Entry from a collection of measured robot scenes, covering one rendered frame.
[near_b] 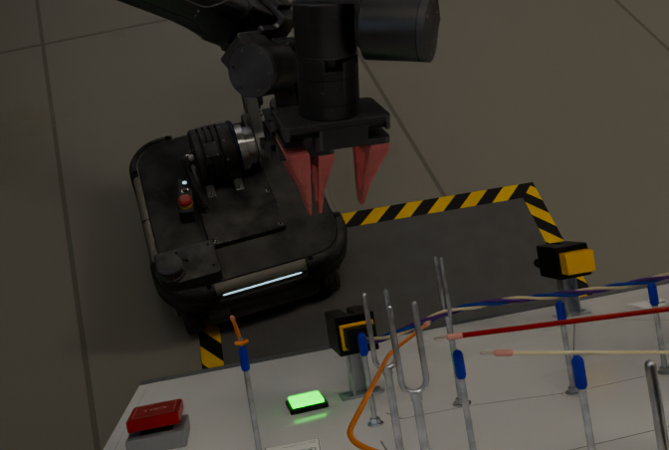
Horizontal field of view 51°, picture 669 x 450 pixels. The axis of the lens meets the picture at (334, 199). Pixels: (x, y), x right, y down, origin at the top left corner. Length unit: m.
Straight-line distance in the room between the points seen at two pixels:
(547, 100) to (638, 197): 0.53
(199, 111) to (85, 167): 0.46
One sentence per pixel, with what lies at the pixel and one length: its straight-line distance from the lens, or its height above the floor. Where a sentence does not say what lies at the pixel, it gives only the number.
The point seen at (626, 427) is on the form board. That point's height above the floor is 1.24.
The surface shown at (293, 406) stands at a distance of 0.75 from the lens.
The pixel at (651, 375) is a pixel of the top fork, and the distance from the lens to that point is 0.27.
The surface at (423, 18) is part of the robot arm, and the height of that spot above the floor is 1.43.
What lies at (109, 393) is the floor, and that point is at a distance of 2.05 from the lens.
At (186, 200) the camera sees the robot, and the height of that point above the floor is 0.31.
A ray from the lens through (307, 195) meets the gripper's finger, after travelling 0.68.
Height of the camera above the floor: 1.77
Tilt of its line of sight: 49 degrees down
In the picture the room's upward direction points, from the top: straight up
